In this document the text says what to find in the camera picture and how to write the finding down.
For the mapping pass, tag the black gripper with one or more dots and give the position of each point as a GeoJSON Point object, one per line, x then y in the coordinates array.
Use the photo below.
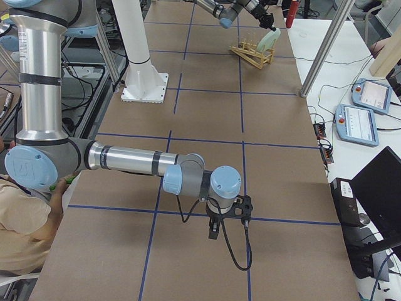
{"type": "Point", "coordinates": [213, 216]}
{"type": "Point", "coordinates": [262, 15]}

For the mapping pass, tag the pale green ceramic plate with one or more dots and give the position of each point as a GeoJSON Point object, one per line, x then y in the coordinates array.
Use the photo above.
{"type": "Point", "coordinates": [268, 41]}

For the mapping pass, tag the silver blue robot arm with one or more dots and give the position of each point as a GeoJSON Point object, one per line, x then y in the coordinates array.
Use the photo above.
{"type": "Point", "coordinates": [44, 152]}
{"type": "Point", "coordinates": [227, 16]}

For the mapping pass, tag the wooden plate drying rack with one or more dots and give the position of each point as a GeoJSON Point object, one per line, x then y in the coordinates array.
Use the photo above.
{"type": "Point", "coordinates": [246, 49]}

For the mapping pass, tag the red cylinder tube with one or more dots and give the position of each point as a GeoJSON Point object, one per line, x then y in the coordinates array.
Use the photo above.
{"type": "Point", "coordinates": [292, 12]}

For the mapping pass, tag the wooden board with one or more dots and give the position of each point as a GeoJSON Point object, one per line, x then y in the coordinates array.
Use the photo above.
{"type": "Point", "coordinates": [389, 53]}

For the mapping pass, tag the teach pendant far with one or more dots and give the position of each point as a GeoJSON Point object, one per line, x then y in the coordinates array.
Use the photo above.
{"type": "Point", "coordinates": [372, 94]}

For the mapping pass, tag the teach pendant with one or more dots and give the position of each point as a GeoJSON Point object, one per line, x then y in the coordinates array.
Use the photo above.
{"type": "Point", "coordinates": [372, 94]}
{"type": "Point", "coordinates": [356, 124]}

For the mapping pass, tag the teach pendant near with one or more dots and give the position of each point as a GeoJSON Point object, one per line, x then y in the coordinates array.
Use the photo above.
{"type": "Point", "coordinates": [356, 124]}

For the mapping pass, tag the black device with label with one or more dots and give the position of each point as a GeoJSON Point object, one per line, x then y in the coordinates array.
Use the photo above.
{"type": "Point", "coordinates": [365, 252]}

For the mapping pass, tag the black computer monitor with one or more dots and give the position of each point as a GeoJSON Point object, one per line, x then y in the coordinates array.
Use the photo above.
{"type": "Point", "coordinates": [377, 188]}

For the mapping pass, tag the person in beige clothes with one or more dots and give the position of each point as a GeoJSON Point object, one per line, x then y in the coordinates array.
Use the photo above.
{"type": "Point", "coordinates": [29, 222]}

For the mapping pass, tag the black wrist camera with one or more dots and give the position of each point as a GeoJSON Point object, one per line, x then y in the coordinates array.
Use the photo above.
{"type": "Point", "coordinates": [243, 207]}

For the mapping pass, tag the grey aluminium frame post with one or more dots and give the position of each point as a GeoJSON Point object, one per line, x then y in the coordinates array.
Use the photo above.
{"type": "Point", "coordinates": [325, 47]}

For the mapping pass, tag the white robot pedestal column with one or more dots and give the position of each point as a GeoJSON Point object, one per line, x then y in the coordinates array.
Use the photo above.
{"type": "Point", "coordinates": [143, 83]}

